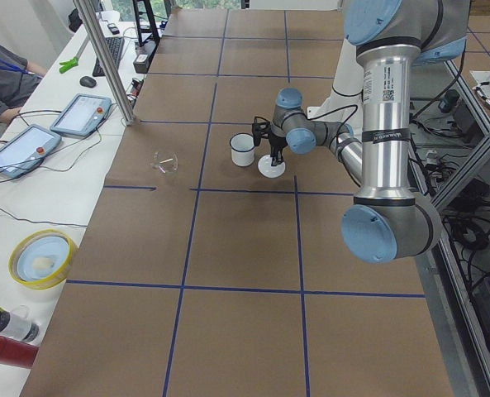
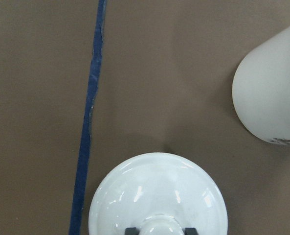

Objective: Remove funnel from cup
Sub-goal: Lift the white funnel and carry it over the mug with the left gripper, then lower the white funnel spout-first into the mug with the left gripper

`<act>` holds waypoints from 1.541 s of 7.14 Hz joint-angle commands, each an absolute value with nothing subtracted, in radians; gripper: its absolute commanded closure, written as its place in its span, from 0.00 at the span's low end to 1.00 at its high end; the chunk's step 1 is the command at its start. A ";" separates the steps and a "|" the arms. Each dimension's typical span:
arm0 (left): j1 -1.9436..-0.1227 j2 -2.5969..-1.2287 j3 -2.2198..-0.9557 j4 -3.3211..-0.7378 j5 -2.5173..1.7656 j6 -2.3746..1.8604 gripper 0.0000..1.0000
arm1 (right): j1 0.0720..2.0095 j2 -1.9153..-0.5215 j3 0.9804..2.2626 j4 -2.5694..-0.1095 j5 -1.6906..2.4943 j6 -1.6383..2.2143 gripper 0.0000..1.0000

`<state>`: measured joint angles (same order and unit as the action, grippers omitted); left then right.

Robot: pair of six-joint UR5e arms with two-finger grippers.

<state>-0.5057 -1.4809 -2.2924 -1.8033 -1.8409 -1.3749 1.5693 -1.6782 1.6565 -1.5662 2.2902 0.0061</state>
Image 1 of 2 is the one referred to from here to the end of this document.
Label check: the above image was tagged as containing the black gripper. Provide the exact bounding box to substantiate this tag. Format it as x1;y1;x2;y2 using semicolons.
268;132;288;166

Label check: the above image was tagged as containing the white small dish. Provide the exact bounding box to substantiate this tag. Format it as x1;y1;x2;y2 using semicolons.
257;155;286;179

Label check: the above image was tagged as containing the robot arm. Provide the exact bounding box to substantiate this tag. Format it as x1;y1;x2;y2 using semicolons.
266;1;470;263

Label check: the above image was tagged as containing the white enamel mug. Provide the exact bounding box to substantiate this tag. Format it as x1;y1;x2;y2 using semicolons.
230;133;255;167

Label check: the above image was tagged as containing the black keyboard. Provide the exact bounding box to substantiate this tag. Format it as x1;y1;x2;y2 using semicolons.
92;36;126;78

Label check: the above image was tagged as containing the far teach pendant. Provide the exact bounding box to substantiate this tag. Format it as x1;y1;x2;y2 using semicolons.
50;93;112;137

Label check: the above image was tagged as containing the teach pendant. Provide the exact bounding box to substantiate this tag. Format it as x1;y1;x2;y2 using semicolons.
0;124;62;179
50;93;112;137

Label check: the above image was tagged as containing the black computer mouse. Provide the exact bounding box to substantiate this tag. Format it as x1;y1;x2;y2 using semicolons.
79;76;97;88

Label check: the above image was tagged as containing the green clamp tool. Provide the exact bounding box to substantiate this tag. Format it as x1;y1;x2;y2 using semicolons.
59;56;78;74

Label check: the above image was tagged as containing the near teach pendant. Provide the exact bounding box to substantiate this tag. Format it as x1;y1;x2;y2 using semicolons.
0;124;62;179

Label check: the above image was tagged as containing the yellow rimmed bowl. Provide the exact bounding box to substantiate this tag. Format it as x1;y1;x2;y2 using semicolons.
8;229;78;290

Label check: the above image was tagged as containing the seated person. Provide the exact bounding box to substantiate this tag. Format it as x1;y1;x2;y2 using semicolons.
0;45;47;124

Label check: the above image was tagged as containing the clear water bottle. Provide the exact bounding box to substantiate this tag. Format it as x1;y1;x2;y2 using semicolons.
0;307;39;342

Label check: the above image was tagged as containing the red bottle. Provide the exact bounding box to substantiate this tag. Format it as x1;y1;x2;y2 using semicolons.
0;335;39;369

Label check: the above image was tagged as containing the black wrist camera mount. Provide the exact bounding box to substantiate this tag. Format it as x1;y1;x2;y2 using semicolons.
251;116;270;147

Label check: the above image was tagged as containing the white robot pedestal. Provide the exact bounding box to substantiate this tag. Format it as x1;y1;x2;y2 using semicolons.
311;39;364;132

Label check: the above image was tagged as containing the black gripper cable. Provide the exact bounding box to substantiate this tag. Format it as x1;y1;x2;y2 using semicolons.
310;103;359;137

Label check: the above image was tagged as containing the aluminium frame post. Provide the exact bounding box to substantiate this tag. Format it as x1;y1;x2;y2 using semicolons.
74;0;135;126

